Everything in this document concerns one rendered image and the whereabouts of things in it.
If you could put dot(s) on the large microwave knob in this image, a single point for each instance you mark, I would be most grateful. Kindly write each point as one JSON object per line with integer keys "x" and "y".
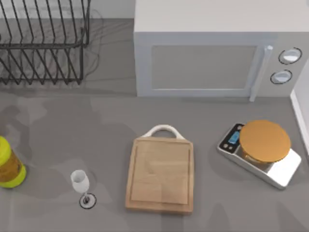
{"x": 289, "y": 56}

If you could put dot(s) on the pale microwave oven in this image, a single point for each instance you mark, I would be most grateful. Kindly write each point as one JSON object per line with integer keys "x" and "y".
{"x": 198, "y": 29}

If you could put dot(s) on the white wine glass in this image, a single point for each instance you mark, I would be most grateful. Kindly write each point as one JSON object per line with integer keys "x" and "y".
{"x": 80, "y": 183}

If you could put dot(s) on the yellow-green bottle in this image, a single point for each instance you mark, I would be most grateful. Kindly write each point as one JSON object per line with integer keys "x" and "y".
{"x": 9, "y": 166}

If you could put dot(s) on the silver kitchen scale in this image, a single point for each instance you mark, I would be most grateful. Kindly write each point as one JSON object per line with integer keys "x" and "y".
{"x": 263, "y": 154}

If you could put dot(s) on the wooden cutting board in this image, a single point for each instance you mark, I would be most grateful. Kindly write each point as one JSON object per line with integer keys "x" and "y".
{"x": 160, "y": 174}

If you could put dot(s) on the small microwave knob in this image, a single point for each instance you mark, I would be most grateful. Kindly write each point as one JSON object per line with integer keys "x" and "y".
{"x": 281, "y": 76}

